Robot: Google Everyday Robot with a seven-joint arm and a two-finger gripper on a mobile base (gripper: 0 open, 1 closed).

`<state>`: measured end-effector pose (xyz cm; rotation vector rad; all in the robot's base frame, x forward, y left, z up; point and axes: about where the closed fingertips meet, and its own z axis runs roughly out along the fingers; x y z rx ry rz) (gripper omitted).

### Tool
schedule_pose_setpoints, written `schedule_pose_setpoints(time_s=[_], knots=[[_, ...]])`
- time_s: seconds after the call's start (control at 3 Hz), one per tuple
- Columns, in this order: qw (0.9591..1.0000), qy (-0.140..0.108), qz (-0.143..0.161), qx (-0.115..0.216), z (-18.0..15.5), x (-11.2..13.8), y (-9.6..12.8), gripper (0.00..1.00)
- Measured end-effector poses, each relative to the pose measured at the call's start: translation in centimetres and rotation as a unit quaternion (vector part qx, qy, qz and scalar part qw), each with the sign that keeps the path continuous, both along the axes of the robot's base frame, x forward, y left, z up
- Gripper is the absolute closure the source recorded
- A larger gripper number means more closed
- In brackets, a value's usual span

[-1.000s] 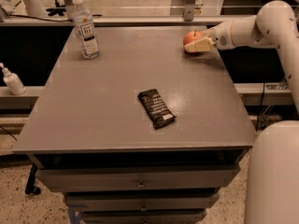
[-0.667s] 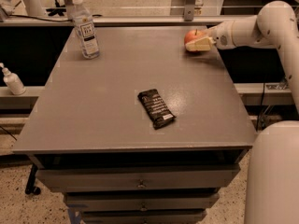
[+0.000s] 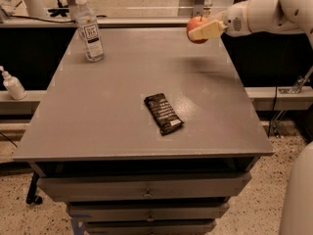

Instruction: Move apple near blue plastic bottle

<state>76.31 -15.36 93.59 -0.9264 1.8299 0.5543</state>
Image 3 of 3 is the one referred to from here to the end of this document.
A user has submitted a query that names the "black snack bar wrapper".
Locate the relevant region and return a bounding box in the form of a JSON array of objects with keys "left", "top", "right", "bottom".
[{"left": 144, "top": 93, "right": 184, "bottom": 135}]

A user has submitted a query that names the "black cable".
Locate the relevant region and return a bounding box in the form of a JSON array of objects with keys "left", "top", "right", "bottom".
[{"left": 6, "top": 14, "right": 109, "bottom": 24}]

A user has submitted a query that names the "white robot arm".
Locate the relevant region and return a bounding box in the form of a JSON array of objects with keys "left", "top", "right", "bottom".
[{"left": 187, "top": 0, "right": 313, "bottom": 235}]

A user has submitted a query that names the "grey drawer cabinet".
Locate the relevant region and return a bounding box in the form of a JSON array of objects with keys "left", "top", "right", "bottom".
[{"left": 15, "top": 27, "right": 272, "bottom": 235}]

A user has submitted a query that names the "white spray bottle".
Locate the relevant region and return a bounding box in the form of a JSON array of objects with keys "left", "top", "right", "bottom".
[{"left": 0, "top": 66, "right": 27, "bottom": 100}]

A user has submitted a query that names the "red apple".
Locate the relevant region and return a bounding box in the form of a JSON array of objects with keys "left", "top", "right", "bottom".
[{"left": 186, "top": 15, "right": 211, "bottom": 45}]

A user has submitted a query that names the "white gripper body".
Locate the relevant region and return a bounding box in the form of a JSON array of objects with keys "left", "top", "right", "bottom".
[{"left": 223, "top": 1, "right": 250, "bottom": 37}]

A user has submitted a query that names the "grey metal post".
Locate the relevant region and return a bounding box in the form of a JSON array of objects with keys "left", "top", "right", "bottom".
[{"left": 191, "top": 0, "right": 208, "bottom": 18}]

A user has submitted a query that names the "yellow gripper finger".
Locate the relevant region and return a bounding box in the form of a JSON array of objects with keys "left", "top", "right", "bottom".
[
  {"left": 208, "top": 11, "right": 225, "bottom": 21},
  {"left": 188, "top": 20, "right": 226, "bottom": 41}
]

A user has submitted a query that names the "clear plastic water bottle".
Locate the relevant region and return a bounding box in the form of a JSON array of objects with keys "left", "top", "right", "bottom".
[{"left": 74, "top": 0, "right": 104, "bottom": 62}]

